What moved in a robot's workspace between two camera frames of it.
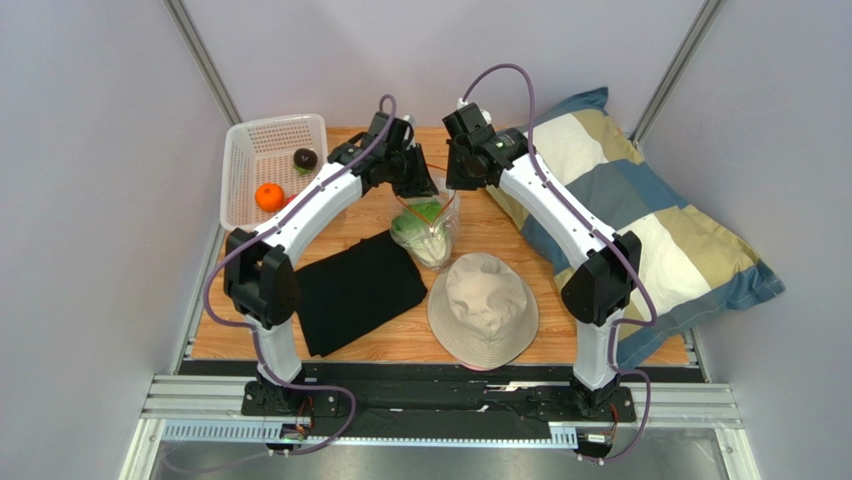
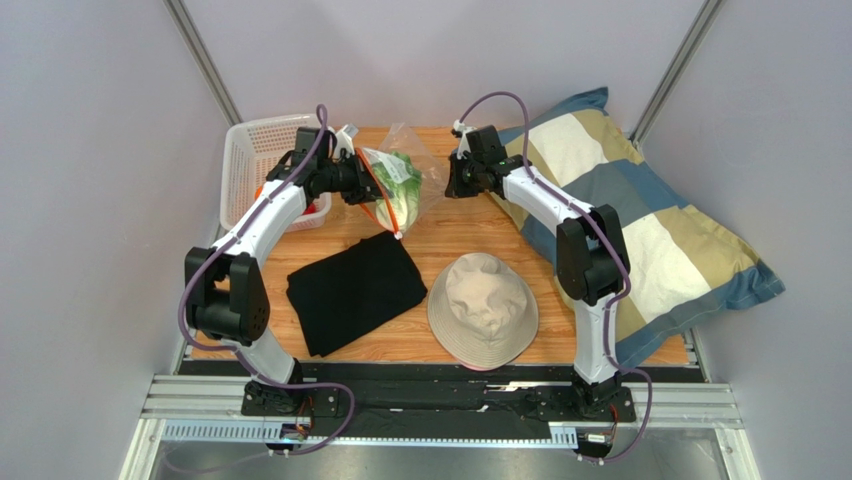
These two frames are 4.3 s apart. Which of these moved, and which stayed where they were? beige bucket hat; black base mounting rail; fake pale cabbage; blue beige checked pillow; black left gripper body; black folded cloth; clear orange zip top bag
Moved: clear orange zip top bag; black left gripper body; fake pale cabbage
Stayed: beige bucket hat; black folded cloth; black base mounting rail; blue beige checked pillow
